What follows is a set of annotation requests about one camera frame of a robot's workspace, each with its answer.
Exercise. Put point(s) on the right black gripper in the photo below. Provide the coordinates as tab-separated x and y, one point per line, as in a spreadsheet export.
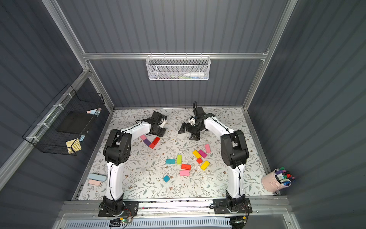
190	127

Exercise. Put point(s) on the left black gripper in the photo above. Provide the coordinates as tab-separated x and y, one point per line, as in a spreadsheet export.
159	131

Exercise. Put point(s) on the long red block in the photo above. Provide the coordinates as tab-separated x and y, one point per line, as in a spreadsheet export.
156	141

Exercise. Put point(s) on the purple block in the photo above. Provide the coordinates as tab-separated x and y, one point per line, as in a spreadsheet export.
147	142

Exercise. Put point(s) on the teal rectangular block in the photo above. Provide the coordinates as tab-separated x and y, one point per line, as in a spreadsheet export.
170	161

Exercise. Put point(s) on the lime green block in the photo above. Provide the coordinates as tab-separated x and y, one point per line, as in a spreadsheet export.
179	159

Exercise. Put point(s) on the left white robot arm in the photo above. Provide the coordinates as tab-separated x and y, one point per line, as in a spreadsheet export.
117	150

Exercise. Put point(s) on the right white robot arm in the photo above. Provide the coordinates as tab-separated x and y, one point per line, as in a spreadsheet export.
234	151

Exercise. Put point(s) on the pastel eraser blocks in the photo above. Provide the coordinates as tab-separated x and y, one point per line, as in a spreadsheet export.
96	179

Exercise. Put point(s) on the yellow block upper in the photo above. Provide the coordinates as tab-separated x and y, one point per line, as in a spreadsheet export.
196	154

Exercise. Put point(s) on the yellow block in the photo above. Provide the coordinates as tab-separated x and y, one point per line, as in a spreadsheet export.
196	154
205	165

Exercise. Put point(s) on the magenta block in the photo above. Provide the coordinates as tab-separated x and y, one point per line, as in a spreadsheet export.
202	153

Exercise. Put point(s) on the white bottle in basket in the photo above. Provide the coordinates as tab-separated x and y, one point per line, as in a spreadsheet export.
195	74

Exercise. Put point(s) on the yellow block lower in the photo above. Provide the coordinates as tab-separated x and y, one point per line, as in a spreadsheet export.
205	165

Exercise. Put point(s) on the red block centre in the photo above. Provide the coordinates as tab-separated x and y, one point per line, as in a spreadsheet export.
185	167

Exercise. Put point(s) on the pink block bottom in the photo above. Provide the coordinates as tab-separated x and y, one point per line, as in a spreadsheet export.
184	172

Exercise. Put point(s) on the small teal cube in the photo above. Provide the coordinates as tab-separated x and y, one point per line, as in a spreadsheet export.
166	178

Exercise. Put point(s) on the black pad in basket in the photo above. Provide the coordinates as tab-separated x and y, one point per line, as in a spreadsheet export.
76	123

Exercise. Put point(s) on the yellow sticky note pad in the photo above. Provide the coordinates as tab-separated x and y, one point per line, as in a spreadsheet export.
73	146

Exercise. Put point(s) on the pink marker cup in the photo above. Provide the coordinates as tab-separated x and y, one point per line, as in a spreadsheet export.
277	180

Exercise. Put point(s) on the white wire mesh basket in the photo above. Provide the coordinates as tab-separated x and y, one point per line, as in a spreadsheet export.
174	69

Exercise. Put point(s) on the black wire basket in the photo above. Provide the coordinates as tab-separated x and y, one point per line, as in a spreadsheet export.
43	134

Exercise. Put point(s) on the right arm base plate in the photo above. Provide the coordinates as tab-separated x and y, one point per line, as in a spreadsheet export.
232	206

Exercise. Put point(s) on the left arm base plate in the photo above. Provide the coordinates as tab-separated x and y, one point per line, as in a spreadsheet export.
118	209

